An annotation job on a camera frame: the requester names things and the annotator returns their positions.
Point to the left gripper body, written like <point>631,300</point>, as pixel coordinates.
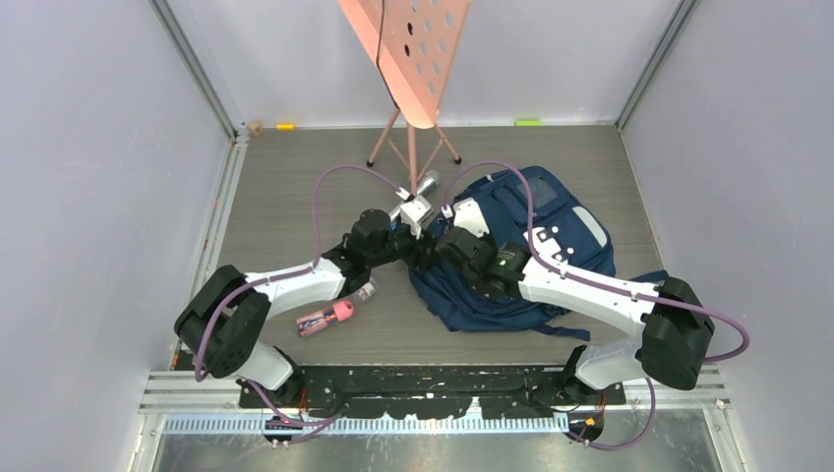
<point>401,245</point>

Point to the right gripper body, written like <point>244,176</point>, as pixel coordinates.
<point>490,240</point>

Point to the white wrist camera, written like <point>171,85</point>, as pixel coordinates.
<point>468,215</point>
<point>414,210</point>

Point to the silver microphone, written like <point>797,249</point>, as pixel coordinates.
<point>428,183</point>

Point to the navy blue student backpack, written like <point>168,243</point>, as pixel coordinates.
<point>515,203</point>

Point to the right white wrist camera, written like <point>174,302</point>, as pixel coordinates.
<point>468,215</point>

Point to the pink music stand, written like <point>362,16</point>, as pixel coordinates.
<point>412,45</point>

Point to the small purple glitter jar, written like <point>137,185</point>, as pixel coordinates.
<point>364,293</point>

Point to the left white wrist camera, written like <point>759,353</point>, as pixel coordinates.
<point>414,210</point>

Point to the green tape piece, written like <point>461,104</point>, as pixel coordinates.
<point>527,123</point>

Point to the small wooden block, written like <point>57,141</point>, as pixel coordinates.
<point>255,128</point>

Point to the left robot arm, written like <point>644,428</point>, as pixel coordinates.
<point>223,322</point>

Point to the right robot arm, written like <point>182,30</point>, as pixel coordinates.
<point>666,337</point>

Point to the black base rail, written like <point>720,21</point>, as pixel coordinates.
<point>428,392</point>

